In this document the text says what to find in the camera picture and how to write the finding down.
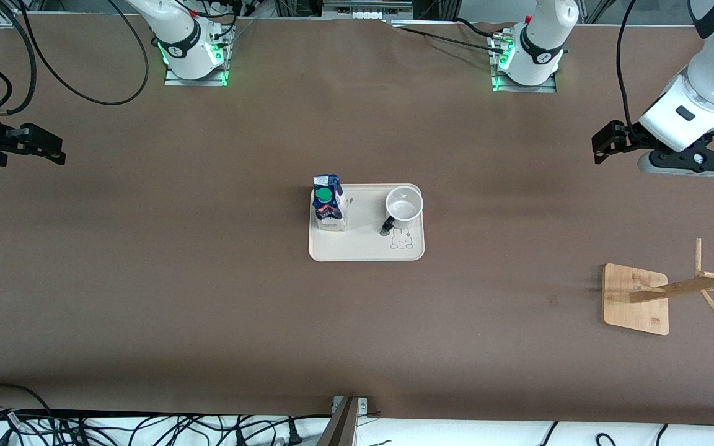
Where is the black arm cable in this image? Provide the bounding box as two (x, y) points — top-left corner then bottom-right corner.
(616, 0), (643, 134)
(0, 0), (150, 118)

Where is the cream rabbit print tray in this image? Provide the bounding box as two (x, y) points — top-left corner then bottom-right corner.
(308, 183), (426, 263)

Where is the blue white milk carton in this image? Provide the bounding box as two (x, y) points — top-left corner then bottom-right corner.
(312, 174), (348, 232)

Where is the brown camera mount pole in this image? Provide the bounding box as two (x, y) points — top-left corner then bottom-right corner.
(315, 396), (361, 446)

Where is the grey equipment rack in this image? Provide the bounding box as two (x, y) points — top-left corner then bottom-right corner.
(322, 0), (415, 20)

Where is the black base power cable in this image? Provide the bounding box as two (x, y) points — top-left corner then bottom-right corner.
(388, 17), (516, 53)

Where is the white mug black handle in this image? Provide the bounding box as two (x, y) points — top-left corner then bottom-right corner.
(380, 185), (425, 237)

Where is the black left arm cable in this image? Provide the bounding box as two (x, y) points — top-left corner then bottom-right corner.
(616, 0), (643, 134)

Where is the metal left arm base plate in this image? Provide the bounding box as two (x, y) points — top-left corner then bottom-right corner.
(489, 31), (558, 94)

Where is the wooden cup rack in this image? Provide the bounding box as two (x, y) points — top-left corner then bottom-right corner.
(602, 238), (714, 336)

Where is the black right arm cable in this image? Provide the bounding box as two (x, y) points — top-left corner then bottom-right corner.
(0, 0), (150, 118)

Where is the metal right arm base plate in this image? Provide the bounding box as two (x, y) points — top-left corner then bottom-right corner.
(164, 28), (234, 87)

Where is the small metal bracket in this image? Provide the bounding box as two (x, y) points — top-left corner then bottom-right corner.
(331, 396), (370, 417)

